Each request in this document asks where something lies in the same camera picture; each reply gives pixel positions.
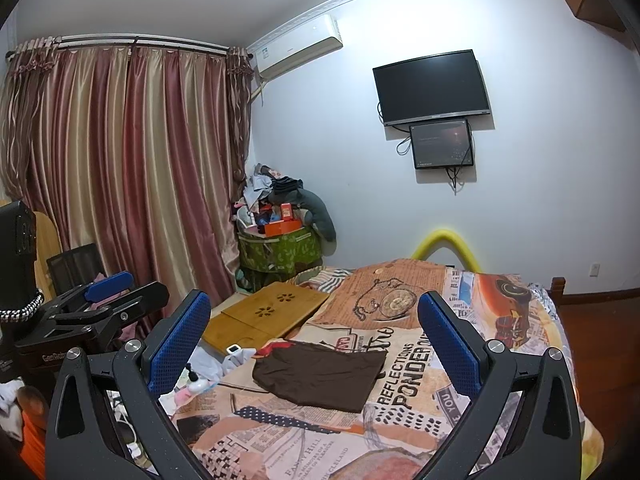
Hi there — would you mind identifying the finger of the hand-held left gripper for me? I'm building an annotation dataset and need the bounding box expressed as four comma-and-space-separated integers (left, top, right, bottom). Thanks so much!
15, 282, 171, 357
42, 271, 136, 317

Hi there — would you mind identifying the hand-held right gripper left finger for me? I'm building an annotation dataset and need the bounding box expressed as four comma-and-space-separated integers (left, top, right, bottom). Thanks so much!
45, 288, 216, 480

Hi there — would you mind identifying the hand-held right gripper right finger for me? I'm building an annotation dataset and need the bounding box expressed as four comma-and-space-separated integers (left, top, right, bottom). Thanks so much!
417, 290, 583, 480

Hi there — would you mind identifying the brown t-shirt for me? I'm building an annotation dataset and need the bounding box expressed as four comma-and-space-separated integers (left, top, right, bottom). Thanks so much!
251, 345, 388, 414

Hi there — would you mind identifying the pile of clothes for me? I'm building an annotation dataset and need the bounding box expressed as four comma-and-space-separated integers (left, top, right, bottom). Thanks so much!
232, 162, 306, 221

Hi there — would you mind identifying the light wooden board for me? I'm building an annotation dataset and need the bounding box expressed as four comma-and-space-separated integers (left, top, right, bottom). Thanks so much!
32, 211, 63, 306

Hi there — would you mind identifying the light blue cloth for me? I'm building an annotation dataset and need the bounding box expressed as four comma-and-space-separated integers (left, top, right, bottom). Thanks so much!
190, 345, 261, 381

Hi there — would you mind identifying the black mesh chair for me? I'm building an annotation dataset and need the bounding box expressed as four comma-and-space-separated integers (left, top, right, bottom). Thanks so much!
46, 243, 108, 296

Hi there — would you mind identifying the white pump bottle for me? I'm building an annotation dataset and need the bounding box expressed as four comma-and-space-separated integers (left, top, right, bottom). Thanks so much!
182, 362, 216, 393

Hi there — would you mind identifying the printed blanket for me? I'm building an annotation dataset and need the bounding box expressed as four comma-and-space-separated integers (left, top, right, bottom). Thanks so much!
160, 258, 606, 480

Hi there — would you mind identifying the wooden lap desk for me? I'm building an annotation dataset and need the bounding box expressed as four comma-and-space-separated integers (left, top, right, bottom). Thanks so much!
202, 281, 331, 353

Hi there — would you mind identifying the yellow foam tube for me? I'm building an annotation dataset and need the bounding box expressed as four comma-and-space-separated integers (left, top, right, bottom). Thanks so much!
411, 230, 480, 273

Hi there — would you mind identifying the striped pink beige curtain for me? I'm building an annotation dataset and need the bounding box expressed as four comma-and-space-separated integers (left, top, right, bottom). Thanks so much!
0, 35, 253, 356

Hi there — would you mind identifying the striped cloth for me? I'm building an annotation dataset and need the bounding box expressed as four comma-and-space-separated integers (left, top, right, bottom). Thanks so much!
297, 266, 356, 293

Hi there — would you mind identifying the orange box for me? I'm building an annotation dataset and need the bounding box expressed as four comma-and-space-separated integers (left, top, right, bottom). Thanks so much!
263, 220, 304, 237

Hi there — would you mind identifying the small black monitor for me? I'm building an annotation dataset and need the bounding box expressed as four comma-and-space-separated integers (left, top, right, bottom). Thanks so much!
409, 119, 475, 170

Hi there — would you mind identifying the white curtain rod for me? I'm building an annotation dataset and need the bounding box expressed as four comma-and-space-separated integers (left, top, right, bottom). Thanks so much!
5, 34, 248, 56

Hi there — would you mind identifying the white air conditioner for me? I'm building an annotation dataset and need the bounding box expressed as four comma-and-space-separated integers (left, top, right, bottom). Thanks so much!
247, 14, 345, 81

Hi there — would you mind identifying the black white braided cord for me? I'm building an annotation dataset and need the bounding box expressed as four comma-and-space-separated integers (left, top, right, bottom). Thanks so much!
0, 287, 45, 323

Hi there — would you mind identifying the black monitor cable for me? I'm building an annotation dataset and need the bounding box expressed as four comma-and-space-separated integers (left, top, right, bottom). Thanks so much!
447, 125, 476, 195

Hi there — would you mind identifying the black television cable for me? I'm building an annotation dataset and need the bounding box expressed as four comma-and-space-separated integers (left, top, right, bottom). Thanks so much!
376, 102, 413, 157

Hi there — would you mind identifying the black wall television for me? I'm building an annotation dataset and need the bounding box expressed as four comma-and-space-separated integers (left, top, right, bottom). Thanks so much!
372, 49, 493, 127

